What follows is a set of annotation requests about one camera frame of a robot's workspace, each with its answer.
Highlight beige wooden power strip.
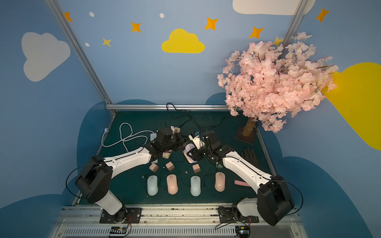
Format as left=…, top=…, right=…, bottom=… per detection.
left=162, top=126, right=181, bottom=159

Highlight purple wireless mouse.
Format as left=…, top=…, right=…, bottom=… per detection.
left=184, top=143, right=195, bottom=153

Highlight pink USB charger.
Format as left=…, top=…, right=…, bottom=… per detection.
left=149, top=164, right=159, bottom=173
left=165, top=162, right=175, bottom=171

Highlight peach wireless mouse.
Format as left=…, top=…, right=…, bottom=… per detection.
left=183, top=150, right=195, bottom=164

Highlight pink USB charger plug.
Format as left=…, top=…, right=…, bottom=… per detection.
left=192, top=164, right=201, bottom=174

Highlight pink wireless mouse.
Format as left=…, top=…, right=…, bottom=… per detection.
left=166, top=174, right=179, bottom=195
left=214, top=172, right=226, bottom=192

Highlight black USB charging cable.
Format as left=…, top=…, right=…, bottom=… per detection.
left=178, top=170, right=191, bottom=188

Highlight light blue wireless mouse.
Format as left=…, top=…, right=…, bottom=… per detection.
left=190, top=176, right=201, bottom=197

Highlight pink wireless mouse front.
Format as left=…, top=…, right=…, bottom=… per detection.
left=166, top=174, right=179, bottom=195

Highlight light green wireless mouse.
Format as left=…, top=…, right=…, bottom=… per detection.
left=147, top=175, right=159, bottom=196

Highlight white power strip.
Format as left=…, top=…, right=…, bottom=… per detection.
left=150, top=133, right=158, bottom=164

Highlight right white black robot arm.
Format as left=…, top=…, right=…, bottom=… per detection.
left=187, top=131, right=295, bottom=226

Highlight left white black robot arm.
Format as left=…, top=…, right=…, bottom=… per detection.
left=75, top=133, right=186, bottom=219

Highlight black green work glove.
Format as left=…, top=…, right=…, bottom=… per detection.
left=241, top=148, right=260, bottom=168

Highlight pink purple garden rake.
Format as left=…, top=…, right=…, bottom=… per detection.
left=234, top=180, right=250, bottom=187

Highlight pink cherry blossom tree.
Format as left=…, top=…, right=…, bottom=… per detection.
left=217, top=32, right=338, bottom=140

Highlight green circuit board right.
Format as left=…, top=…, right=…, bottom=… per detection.
left=235, top=226, right=251, bottom=238

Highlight green circuit board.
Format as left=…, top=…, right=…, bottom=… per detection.
left=108, top=226, right=128, bottom=238
left=235, top=226, right=251, bottom=238

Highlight green circuit board left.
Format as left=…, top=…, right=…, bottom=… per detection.
left=108, top=226, right=128, bottom=238

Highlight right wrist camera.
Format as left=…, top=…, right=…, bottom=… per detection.
left=189, top=131, right=205, bottom=150

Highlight white power cable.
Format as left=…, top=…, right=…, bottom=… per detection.
left=101, top=122, right=155, bottom=152

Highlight black power cable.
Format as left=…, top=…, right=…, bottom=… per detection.
left=166, top=102, right=248, bottom=131

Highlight aluminium back frame bar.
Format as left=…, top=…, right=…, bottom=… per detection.
left=106, top=103, right=228, bottom=111

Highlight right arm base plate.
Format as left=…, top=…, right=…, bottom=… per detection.
left=217, top=206, right=259, bottom=224

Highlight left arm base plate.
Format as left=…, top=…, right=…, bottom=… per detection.
left=99, top=207, right=142, bottom=224

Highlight aluminium front rail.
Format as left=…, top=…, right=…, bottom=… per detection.
left=50, top=203, right=307, bottom=238

